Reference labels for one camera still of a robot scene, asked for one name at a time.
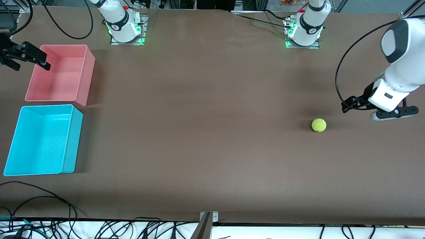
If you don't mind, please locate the pink plastic bin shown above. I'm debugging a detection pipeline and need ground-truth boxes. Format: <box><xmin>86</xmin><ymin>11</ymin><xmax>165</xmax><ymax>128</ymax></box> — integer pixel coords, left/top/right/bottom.
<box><xmin>25</xmin><ymin>44</ymin><xmax>96</xmax><ymax>108</ymax></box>

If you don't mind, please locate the yellow-green tennis ball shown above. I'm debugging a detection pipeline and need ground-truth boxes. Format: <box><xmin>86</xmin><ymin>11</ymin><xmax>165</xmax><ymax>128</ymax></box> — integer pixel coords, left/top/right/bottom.
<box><xmin>311</xmin><ymin>118</ymin><xmax>327</xmax><ymax>133</ymax></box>

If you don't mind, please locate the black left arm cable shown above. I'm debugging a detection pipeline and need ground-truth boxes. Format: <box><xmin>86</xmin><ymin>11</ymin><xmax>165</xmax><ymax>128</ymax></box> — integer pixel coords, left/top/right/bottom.
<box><xmin>335</xmin><ymin>19</ymin><xmax>399</xmax><ymax>110</ymax></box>

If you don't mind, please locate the black hanging cable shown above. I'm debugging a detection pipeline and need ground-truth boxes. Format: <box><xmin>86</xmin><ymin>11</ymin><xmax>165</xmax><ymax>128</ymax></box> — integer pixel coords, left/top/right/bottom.
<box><xmin>0</xmin><ymin>0</ymin><xmax>34</xmax><ymax>38</ymax></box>

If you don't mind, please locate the teal cable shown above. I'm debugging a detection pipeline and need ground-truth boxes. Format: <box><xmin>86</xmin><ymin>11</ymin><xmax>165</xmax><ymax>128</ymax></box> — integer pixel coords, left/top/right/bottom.
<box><xmin>0</xmin><ymin>216</ymin><xmax>43</xmax><ymax>233</ymax></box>

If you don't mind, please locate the long black table cable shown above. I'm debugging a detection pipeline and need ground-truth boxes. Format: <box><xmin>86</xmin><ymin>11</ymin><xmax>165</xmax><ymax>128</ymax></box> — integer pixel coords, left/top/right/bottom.
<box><xmin>0</xmin><ymin>196</ymin><xmax>72</xmax><ymax>221</ymax></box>
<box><xmin>0</xmin><ymin>181</ymin><xmax>85</xmax><ymax>220</ymax></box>

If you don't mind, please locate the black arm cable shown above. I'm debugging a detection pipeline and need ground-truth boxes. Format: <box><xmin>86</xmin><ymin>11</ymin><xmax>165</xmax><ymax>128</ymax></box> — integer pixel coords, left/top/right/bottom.
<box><xmin>335</xmin><ymin>19</ymin><xmax>399</xmax><ymax>110</ymax></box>
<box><xmin>42</xmin><ymin>0</ymin><xmax>95</xmax><ymax>40</ymax></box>

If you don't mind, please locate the silver metal bracket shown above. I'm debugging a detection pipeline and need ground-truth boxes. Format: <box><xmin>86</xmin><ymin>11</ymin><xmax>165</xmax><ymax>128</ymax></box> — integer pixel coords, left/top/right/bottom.
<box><xmin>199</xmin><ymin>211</ymin><xmax>219</xmax><ymax>223</ymax></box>

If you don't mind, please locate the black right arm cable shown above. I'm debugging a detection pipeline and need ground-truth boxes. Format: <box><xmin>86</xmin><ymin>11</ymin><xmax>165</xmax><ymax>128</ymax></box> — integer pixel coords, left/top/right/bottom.
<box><xmin>42</xmin><ymin>0</ymin><xmax>95</xmax><ymax>40</ymax></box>

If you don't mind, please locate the black base cable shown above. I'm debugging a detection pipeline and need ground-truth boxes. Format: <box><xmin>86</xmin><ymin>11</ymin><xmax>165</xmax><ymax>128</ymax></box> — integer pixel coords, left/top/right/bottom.
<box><xmin>232</xmin><ymin>13</ymin><xmax>290</xmax><ymax>30</ymax></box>
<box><xmin>264</xmin><ymin>9</ymin><xmax>293</xmax><ymax>21</ymax></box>

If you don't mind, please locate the blue plastic bin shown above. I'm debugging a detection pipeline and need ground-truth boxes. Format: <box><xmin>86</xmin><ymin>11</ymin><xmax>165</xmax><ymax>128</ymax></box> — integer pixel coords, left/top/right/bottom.
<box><xmin>3</xmin><ymin>104</ymin><xmax>84</xmax><ymax>177</ymax></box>

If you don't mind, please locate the dark grey camera post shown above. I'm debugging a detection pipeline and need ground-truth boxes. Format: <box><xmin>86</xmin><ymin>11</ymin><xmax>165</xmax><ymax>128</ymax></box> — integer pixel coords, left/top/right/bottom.
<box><xmin>190</xmin><ymin>212</ymin><xmax>213</xmax><ymax>239</ymax></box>

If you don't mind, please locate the aluminium frame profile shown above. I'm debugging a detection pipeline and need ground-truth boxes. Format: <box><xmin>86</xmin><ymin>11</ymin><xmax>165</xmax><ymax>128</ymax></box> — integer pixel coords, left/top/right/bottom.
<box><xmin>400</xmin><ymin>0</ymin><xmax>425</xmax><ymax>20</ymax></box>
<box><xmin>0</xmin><ymin>0</ymin><xmax>36</xmax><ymax>14</ymax></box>

